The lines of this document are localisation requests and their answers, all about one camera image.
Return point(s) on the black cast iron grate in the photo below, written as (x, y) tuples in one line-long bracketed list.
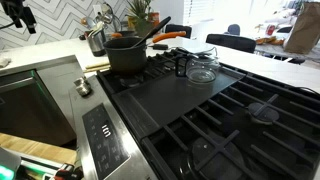
[(153, 65), (233, 133)]

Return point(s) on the black plastic ladle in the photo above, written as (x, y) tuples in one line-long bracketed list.
[(155, 30)]

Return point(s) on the brown paper bag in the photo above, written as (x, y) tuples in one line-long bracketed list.
[(304, 30)]

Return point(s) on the green lit device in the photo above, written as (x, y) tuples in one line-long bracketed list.
[(6, 165)]

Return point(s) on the round black burner cap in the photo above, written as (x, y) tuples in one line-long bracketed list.
[(216, 160), (263, 113)]

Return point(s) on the stainless steel dishwasher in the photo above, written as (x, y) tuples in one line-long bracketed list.
[(30, 106)]

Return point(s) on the blue office chair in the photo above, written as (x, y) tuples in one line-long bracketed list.
[(234, 29)]

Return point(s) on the steel utensil holder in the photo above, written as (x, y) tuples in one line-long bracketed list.
[(96, 45)]

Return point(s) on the glass coffee carafe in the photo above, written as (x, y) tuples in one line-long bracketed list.
[(201, 70)]

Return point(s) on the small black box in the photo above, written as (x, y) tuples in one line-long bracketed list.
[(160, 46)]

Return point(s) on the dark grey cooking pot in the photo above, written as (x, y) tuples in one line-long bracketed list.
[(125, 58)]

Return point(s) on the silver stove knob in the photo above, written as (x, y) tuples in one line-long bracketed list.
[(84, 90), (80, 81)]

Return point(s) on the red white package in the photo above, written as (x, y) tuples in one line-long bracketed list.
[(270, 30)]

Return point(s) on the black stove control panel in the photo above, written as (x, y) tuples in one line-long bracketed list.
[(105, 140)]

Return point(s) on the white cloth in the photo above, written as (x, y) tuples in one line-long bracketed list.
[(4, 62)]

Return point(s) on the metal bowl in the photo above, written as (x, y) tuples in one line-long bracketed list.
[(107, 15)]

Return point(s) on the white wall outlet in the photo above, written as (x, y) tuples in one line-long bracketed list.
[(97, 10)]

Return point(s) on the black griddle plate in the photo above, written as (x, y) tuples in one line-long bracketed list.
[(173, 95)]

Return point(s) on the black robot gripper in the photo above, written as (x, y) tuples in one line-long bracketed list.
[(11, 6)]

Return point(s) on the green potted plant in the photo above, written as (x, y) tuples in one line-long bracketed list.
[(140, 16)]

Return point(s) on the red black tool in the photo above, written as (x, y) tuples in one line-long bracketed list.
[(66, 171)]

